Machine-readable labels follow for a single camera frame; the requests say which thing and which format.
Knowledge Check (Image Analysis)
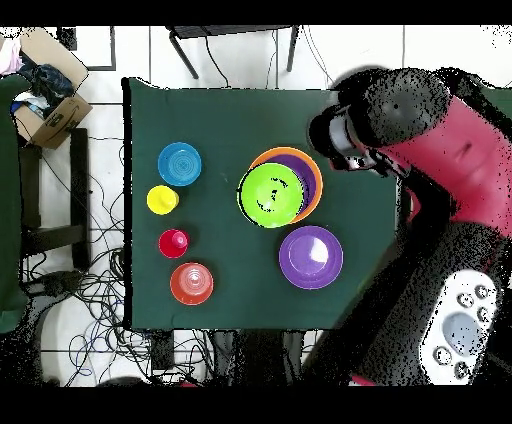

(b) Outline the large orange plastic bowl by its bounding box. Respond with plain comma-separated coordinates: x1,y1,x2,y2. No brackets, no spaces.
249,146,324,225

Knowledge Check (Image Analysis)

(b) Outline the green cloth covered table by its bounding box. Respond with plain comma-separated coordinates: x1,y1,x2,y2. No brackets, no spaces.
479,81,512,121
0,74,32,334

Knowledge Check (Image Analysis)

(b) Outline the black power brick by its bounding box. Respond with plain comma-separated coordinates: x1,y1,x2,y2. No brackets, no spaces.
150,329,176,371

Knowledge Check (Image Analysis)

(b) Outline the small red-orange plastic bowl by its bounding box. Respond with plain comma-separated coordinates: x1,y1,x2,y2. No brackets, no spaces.
169,261,215,307

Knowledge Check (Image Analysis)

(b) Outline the dark green tablecloth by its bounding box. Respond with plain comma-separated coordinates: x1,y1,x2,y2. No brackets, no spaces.
121,76,401,332

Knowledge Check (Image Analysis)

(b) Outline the black floor device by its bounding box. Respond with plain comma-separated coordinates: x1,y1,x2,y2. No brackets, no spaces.
23,269,86,299

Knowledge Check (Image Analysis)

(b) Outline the yellow plastic cup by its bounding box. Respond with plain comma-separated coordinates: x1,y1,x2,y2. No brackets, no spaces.
146,184,180,216

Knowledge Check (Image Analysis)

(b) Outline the pile of clothes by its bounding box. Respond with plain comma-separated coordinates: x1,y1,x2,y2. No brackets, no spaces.
0,37,77,119

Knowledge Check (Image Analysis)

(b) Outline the green plastic bowl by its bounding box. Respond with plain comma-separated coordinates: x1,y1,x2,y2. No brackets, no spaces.
237,162,306,230

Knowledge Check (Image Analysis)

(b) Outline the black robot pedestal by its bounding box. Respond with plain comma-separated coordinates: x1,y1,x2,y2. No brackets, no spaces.
207,329,317,388

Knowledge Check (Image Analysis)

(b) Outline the black floor frame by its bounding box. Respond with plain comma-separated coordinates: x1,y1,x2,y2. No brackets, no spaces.
56,25,117,72

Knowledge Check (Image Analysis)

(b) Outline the tangle of floor cables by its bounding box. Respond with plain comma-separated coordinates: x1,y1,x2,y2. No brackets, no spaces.
19,131,213,388

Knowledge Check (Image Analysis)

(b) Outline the blue plastic bowl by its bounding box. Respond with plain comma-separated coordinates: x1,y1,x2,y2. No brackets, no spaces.
157,141,203,188

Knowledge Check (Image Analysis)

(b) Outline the red plastic cup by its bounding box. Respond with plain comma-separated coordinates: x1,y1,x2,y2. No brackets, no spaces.
158,228,190,260

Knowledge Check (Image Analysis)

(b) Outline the black metal frame table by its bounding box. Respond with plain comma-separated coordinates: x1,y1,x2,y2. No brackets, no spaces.
165,24,301,80

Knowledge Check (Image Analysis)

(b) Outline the cardboard box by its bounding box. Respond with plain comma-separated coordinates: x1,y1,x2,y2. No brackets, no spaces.
11,26,94,150

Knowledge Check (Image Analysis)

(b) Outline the purple plastic bowl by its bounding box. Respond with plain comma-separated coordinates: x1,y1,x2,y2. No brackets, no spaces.
265,153,320,215
278,225,344,290

